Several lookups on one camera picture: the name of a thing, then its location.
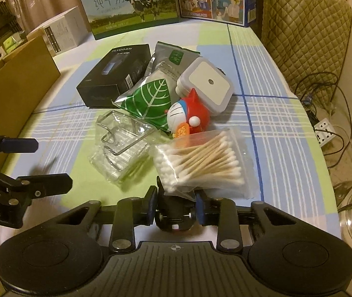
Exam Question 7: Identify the tangle of black cables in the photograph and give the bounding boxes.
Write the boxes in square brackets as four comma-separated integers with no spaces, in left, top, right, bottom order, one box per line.
[293,74,352,168]

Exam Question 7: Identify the white power strip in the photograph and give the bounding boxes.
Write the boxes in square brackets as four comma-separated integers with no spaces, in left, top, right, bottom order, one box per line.
[313,118,339,147]

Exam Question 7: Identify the bag of cotton swabs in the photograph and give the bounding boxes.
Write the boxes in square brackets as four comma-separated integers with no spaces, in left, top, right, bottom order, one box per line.
[153,127,257,200]

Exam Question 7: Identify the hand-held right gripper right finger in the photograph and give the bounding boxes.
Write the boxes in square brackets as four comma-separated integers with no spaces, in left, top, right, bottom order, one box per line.
[195,192,291,252]

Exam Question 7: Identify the black product box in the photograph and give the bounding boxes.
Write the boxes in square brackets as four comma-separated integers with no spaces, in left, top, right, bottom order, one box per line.
[76,44,152,108]

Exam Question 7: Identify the brown cardboard box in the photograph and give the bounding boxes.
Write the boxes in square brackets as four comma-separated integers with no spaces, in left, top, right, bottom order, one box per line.
[0,35,61,171]

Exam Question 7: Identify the clear packaged wire hook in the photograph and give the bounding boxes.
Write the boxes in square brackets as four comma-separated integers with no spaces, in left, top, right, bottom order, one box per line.
[91,110,157,186]

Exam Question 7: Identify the silver green leaf pouch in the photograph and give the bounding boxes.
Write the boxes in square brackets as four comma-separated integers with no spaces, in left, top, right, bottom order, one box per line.
[114,41,201,132]

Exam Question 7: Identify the green cow milk carton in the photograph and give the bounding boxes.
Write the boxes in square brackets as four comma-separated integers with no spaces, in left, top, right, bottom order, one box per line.
[78,0,183,40]

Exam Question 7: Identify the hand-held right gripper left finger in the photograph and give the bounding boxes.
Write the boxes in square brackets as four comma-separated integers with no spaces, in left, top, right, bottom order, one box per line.
[51,186,158,252]

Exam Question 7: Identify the white square night light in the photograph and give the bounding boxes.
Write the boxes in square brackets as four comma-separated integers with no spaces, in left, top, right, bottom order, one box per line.
[175,57,235,116]

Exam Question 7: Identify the red cat toy figure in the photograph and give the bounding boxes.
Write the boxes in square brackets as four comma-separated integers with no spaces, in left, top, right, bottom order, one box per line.
[164,88,213,140]

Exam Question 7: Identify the white carton box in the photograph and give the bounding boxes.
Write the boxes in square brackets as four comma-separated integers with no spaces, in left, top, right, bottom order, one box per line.
[26,6,93,58]

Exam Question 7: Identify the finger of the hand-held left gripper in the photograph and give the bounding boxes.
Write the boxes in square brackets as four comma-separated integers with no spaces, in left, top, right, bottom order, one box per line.
[0,164,73,198]
[0,132,39,164]

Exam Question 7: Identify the blue milk carton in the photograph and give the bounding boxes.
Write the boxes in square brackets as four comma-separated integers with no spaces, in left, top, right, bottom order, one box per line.
[172,0,258,28]

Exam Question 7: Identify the quilted chair cover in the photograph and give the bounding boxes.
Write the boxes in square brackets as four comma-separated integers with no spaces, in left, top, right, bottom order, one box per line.
[258,0,352,95]

